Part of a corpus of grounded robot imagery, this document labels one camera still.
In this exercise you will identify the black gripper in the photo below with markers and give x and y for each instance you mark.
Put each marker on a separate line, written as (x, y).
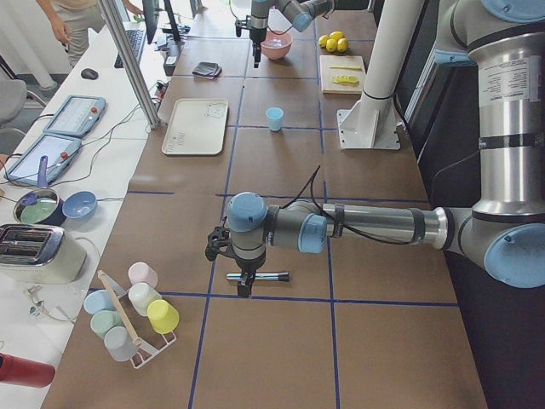
(256, 35)
(249, 264)

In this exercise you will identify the clear ice cubes pile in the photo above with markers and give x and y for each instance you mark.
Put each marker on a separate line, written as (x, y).
(274, 43)

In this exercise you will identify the light blue cup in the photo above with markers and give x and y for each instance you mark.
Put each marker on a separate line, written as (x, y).
(275, 117)

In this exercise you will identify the white cup on rack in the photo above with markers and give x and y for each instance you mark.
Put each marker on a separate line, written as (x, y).
(141, 296)

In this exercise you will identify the pink cup on rack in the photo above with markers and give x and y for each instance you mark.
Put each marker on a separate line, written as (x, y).
(141, 272)

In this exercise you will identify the white cup rack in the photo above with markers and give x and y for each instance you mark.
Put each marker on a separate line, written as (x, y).
(145, 351)

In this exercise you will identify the grey cup on rack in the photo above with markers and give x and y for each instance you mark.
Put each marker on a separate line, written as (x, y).
(119, 344)

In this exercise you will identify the green cup on rack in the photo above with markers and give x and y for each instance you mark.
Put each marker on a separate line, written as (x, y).
(103, 321)

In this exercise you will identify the blue cup on rack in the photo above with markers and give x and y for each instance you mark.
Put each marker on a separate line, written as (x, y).
(97, 301)

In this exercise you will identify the pink bowl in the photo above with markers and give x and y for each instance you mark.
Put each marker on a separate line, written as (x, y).
(277, 54)

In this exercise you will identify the steel black muddler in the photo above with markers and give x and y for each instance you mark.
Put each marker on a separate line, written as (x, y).
(263, 276)

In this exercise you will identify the folded grey cloth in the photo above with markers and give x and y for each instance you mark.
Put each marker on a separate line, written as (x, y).
(207, 70)

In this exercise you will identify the yellow lemon near left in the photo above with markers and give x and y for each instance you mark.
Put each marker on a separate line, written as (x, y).
(322, 41)

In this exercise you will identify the yellow lemon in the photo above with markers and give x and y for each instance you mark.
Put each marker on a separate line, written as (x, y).
(342, 45)
(331, 45)
(322, 41)
(337, 35)

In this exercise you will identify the yellow lemon near right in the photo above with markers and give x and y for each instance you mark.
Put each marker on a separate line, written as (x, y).
(331, 45)

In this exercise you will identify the yellow lemon far left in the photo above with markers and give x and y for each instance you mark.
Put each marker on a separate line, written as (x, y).
(337, 35)

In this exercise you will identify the yellow lemon far right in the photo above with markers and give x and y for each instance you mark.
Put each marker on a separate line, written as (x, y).
(342, 45)

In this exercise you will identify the wooden cutting board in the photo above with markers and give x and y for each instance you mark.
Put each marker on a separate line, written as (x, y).
(342, 74)

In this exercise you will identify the yellow plastic knife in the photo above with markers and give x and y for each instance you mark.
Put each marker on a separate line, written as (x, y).
(346, 67)

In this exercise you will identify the lemon slices row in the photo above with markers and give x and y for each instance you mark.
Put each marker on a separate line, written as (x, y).
(345, 80)

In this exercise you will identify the cream bear tray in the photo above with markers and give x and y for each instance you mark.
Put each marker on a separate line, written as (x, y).
(196, 127)

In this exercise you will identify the black keyboard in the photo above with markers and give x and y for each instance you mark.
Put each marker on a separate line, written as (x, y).
(137, 39)

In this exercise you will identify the black computer mouse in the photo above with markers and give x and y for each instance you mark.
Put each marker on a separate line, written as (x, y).
(90, 74)

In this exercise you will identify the blue bowl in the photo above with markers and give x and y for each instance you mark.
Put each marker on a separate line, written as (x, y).
(80, 206)

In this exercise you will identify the person in beige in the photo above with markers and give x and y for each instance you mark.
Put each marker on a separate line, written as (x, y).
(70, 21)

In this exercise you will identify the upper teach pendant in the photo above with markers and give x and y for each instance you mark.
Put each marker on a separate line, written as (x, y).
(77, 116)

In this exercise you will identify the teach pendant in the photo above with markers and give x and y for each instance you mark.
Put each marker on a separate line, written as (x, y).
(60, 149)
(77, 116)

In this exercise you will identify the blue saucepan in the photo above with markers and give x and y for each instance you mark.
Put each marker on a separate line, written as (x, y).
(42, 205)

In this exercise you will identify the cream toaster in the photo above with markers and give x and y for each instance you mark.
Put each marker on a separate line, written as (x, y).
(40, 254)

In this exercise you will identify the lower teach pendant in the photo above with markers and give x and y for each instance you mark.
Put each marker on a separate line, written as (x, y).
(60, 149)

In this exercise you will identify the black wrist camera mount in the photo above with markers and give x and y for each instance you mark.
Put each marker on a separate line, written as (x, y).
(242, 25)

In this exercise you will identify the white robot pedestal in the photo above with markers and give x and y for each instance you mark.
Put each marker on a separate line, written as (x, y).
(370, 123)

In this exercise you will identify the aluminium frame post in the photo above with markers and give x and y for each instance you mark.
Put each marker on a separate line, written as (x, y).
(115, 26)

